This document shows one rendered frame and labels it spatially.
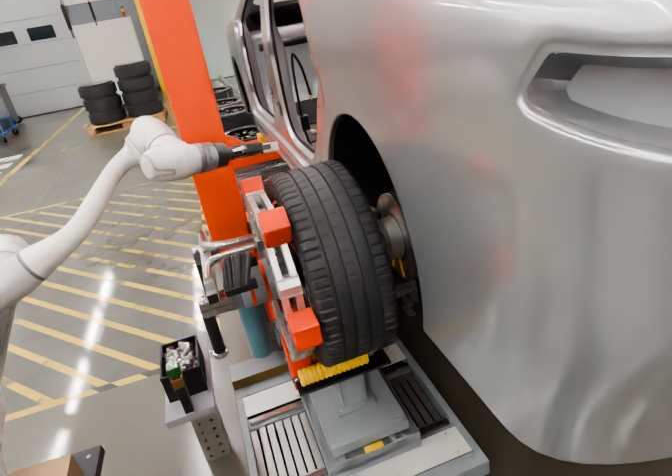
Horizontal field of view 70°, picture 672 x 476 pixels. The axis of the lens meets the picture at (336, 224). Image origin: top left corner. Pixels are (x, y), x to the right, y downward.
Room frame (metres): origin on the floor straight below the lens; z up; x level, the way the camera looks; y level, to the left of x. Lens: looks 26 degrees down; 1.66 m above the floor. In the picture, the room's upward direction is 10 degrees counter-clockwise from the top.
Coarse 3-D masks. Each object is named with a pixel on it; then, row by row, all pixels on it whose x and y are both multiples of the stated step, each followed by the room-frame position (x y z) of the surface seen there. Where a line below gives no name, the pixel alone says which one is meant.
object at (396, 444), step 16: (304, 400) 1.49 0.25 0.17; (320, 432) 1.33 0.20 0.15; (400, 432) 1.25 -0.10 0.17; (416, 432) 1.24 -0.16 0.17; (320, 448) 1.25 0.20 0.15; (368, 448) 1.20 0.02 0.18; (384, 448) 1.20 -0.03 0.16; (400, 448) 1.22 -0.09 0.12; (336, 464) 1.18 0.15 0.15; (352, 464) 1.17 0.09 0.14; (368, 464) 1.19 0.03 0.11
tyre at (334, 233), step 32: (288, 192) 1.30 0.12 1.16; (320, 192) 1.28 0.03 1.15; (352, 192) 1.28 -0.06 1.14; (320, 224) 1.19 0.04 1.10; (352, 224) 1.19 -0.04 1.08; (320, 256) 1.13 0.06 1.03; (352, 256) 1.14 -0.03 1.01; (384, 256) 1.15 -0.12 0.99; (320, 288) 1.09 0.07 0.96; (352, 288) 1.10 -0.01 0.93; (384, 288) 1.12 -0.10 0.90; (320, 320) 1.08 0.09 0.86; (352, 320) 1.09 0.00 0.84; (384, 320) 1.11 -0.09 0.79; (320, 352) 1.18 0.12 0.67; (352, 352) 1.12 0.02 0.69
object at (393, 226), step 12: (384, 204) 1.56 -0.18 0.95; (396, 204) 1.46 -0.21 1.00; (384, 216) 1.58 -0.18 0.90; (396, 216) 1.47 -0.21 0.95; (384, 228) 1.47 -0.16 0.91; (396, 228) 1.46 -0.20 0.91; (396, 240) 1.43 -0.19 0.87; (408, 240) 1.39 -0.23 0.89; (396, 252) 1.43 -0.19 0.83; (408, 252) 1.40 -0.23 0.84; (396, 264) 1.52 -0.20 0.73; (408, 264) 1.41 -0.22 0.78; (408, 276) 1.42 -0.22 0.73
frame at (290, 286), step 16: (256, 192) 1.46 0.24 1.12; (256, 208) 1.33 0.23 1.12; (272, 208) 1.31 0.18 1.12; (256, 224) 1.28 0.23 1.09; (272, 256) 1.17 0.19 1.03; (288, 256) 1.17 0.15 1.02; (288, 272) 1.17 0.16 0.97; (288, 288) 1.11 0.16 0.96; (288, 304) 1.10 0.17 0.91; (304, 304) 1.12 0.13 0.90; (288, 336) 1.34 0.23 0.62; (304, 352) 1.12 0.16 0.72
